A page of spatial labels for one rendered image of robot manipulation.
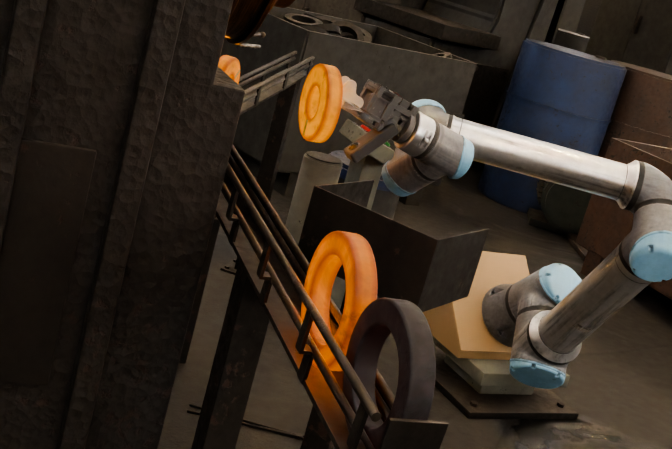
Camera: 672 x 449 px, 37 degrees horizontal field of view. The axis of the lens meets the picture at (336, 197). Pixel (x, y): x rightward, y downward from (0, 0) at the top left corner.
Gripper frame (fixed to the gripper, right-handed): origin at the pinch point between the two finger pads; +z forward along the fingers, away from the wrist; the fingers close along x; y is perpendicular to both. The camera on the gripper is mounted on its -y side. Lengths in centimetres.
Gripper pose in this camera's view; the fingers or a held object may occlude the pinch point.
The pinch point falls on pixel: (323, 94)
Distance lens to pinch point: 202.2
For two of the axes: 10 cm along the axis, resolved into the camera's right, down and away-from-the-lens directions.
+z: -8.0, -4.0, -4.5
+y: 5.0, -8.6, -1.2
